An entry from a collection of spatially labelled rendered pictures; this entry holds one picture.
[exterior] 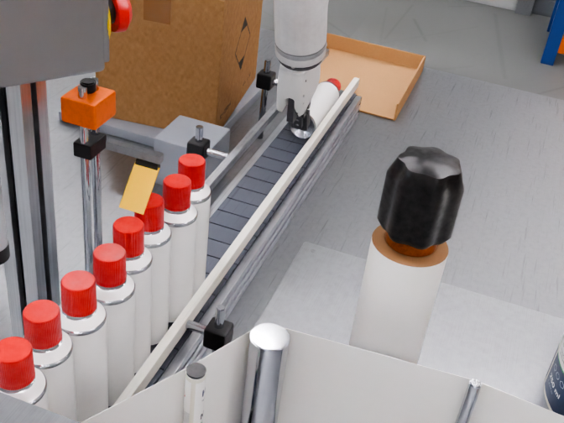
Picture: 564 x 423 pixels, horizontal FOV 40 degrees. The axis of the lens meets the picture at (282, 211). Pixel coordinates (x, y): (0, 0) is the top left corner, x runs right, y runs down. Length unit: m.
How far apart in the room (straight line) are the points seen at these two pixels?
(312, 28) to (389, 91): 0.62
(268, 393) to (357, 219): 0.63
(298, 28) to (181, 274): 0.45
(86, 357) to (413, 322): 0.37
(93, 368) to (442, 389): 0.34
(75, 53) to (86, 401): 0.37
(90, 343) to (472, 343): 0.52
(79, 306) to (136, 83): 0.78
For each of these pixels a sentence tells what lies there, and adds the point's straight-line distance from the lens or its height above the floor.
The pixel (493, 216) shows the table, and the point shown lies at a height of 0.83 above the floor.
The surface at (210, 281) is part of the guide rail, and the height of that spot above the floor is 0.91.
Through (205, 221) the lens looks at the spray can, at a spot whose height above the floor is 1.01.
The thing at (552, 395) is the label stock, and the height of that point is 0.90.
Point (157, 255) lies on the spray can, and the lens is 0.91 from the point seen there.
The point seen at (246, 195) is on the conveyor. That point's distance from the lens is 1.28.
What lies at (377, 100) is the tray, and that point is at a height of 0.83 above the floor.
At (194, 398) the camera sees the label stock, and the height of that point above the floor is 1.04.
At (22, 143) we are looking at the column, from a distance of 0.87.
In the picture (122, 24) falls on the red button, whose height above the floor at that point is 1.32.
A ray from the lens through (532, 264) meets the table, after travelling 1.36.
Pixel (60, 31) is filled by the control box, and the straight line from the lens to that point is 0.67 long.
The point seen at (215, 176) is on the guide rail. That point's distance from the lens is 1.17.
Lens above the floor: 1.58
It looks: 34 degrees down
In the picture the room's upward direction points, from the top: 7 degrees clockwise
